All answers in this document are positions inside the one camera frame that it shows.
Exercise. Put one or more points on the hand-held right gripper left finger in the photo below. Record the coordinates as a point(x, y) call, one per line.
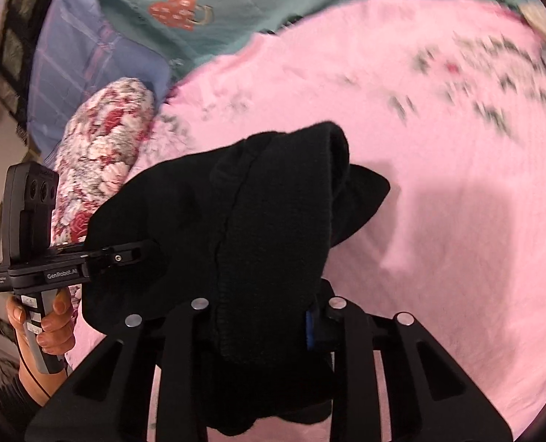
point(185, 334)

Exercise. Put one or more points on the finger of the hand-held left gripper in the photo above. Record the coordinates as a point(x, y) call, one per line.
point(120, 256)

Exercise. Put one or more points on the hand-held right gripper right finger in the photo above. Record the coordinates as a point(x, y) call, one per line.
point(310, 331)

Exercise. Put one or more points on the black pants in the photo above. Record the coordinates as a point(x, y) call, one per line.
point(263, 221)

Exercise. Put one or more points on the person's left forearm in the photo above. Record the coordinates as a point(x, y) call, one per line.
point(25, 383)

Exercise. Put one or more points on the person's left hand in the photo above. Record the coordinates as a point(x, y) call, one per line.
point(61, 327)

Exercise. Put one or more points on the red rose floral quilt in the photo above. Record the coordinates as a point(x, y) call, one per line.
point(102, 147)

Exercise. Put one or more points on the blue plaid pillow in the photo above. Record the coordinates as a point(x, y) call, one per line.
point(70, 69)

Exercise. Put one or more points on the pink floral bedsheet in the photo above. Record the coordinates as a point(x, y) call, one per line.
point(438, 239)

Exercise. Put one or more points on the dark frame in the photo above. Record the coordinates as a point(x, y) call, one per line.
point(12, 46)

